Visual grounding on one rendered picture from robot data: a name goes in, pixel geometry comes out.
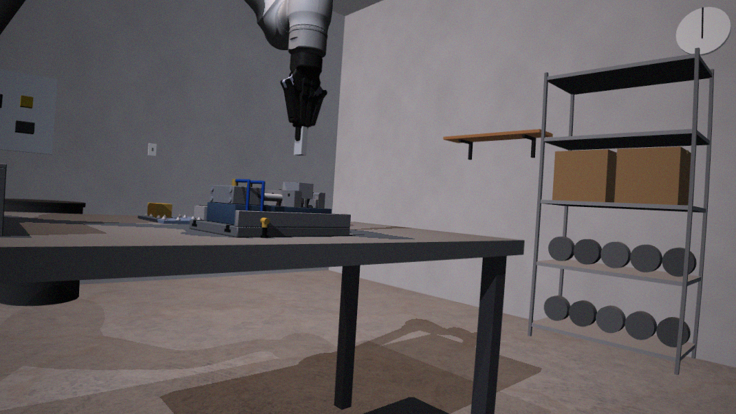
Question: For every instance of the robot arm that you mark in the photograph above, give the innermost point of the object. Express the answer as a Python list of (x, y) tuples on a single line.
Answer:
[(293, 25)]

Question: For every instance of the yellow rectangular block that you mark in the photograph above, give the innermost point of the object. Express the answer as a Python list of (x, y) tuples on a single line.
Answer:
[(159, 209)]

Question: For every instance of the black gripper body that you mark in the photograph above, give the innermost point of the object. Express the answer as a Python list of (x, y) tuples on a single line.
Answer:
[(305, 64)]

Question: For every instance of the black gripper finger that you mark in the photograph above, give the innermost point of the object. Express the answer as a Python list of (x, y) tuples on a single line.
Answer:
[(312, 108), (297, 118)]

